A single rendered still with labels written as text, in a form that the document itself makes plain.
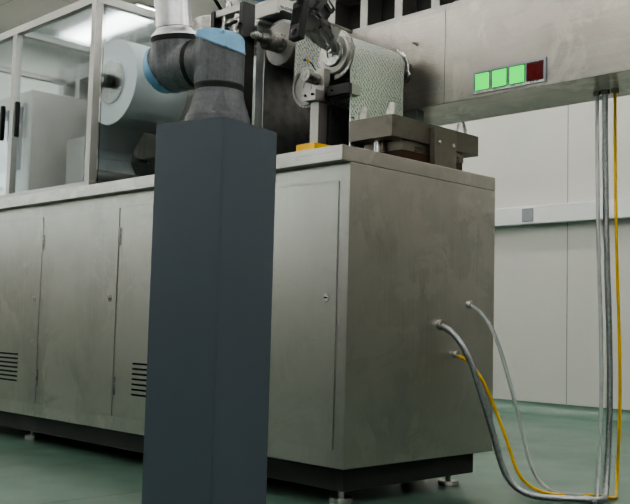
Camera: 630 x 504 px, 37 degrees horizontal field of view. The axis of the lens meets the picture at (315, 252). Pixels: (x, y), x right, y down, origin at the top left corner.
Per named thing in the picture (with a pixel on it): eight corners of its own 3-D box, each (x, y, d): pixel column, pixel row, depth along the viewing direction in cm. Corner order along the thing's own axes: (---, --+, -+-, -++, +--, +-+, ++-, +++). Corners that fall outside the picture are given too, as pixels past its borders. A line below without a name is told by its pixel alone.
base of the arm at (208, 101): (222, 118, 211) (223, 74, 212) (171, 125, 219) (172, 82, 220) (262, 131, 223) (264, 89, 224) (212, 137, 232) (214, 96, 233)
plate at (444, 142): (429, 165, 270) (429, 127, 271) (450, 170, 277) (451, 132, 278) (436, 164, 268) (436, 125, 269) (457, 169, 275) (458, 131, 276)
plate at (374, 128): (348, 142, 270) (349, 121, 270) (436, 161, 298) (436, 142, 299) (391, 135, 259) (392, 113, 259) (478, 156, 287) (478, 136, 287)
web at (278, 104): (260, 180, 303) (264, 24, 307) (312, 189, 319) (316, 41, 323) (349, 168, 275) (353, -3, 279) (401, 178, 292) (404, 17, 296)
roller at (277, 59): (264, 68, 305) (266, 26, 306) (319, 84, 323) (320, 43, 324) (294, 61, 295) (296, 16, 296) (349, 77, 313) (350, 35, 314)
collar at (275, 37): (258, 50, 299) (259, 30, 299) (273, 55, 303) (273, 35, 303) (272, 47, 294) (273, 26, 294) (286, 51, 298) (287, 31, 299)
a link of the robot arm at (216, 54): (221, 77, 214) (223, 18, 215) (177, 84, 222) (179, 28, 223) (255, 89, 223) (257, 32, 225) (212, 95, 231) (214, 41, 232)
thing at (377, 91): (348, 128, 276) (350, 66, 278) (401, 141, 293) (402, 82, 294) (350, 128, 276) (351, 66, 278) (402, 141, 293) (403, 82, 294)
